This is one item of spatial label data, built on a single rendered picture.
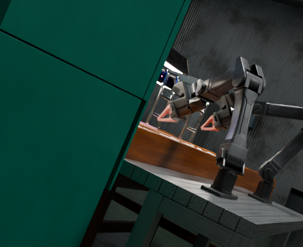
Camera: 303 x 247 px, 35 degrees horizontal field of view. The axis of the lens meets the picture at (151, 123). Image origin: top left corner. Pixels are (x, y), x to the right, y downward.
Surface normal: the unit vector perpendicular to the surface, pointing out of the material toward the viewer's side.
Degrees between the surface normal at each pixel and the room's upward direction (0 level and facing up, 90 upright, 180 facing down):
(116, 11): 90
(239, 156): 71
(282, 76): 90
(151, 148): 90
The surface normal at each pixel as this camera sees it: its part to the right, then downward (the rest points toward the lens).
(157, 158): 0.80, 0.34
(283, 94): -0.41, -0.17
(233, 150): 0.43, -0.16
